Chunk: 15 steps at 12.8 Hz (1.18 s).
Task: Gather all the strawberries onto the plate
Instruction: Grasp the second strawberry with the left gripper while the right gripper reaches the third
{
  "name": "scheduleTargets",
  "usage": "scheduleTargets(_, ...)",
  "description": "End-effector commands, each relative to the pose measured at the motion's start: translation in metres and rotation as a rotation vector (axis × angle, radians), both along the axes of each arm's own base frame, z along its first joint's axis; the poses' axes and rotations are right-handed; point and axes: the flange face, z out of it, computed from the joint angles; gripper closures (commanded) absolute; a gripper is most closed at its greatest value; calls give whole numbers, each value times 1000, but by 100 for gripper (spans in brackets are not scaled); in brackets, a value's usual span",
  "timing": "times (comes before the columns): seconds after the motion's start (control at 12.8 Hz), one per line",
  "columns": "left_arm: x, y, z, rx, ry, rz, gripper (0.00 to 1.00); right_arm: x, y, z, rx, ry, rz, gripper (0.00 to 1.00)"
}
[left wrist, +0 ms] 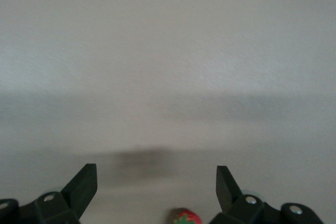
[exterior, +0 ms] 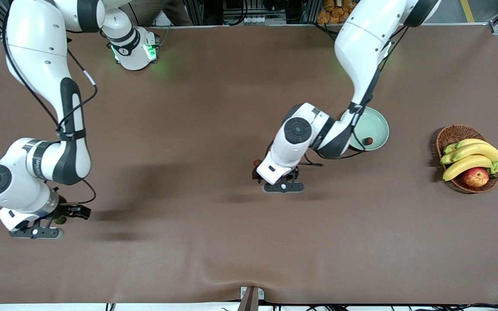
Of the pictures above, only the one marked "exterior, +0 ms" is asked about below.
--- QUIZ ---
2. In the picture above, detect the pale green round plate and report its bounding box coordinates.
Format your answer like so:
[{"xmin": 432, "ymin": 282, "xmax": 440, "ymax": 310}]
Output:
[{"xmin": 348, "ymin": 107, "xmax": 390, "ymax": 152}]

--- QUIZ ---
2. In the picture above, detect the person in brown trousers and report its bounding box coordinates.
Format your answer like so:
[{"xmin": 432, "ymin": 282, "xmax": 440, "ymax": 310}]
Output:
[{"xmin": 128, "ymin": 0, "xmax": 193, "ymax": 27}]

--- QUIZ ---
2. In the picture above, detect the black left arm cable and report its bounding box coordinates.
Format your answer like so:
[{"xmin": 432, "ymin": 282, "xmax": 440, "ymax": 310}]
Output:
[{"xmin": 253, "ymin": 26, "xmax": 409, "ymax": 173}]

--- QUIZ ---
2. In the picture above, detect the pile of orange buns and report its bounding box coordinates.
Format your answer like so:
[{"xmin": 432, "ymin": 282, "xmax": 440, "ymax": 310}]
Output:
[{"xmin": 316, "ymin": 0, "xmax": 340, "ymax": 25}]

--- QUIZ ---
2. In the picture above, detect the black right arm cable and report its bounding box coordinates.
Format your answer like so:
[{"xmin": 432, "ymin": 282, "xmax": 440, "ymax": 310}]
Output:
[{"xmin": 3, "ymin": 13, "xmax": 98, "ymax": 206}]

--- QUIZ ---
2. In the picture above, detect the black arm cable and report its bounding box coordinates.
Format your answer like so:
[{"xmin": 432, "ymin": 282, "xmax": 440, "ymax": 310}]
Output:
[
  {"xmin": 253, "ymin": 26, "xmax": 409, "ymax": 173},
  {"xmin": 3, "ymin": 13, "xmax": 98, "ymax": 206}
]

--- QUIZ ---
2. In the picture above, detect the yellow banana bunch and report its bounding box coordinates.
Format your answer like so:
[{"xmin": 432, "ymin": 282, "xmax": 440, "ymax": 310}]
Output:
[{"xmin": 439, "ymin": 138, "xmax": 498, "ymax": 182}]

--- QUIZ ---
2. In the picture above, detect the brown table mat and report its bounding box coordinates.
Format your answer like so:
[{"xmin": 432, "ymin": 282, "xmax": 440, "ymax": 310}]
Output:
[{"xmin": 0, "ymin": 25, "xmax": 498, "ymax": 305}]

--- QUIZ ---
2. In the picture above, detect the red yellow apple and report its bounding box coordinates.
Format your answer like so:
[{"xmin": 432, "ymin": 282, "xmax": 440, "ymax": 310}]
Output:
[{"xmin": 462, "ymin": 167, "xmax": 490, "ymax": 188}]

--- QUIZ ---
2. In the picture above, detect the grey metal table clamp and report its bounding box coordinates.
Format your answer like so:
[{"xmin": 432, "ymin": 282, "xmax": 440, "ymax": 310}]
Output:
[{"xmin": 237, "ymin": 286, "xmax": 265, "ymax": 311}]

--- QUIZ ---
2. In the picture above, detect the brown wicker basket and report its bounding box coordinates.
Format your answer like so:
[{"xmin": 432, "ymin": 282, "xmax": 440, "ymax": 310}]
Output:
[{"xmin": 436, "ymin": 124, "xmax": 498, "ymax": 194}]

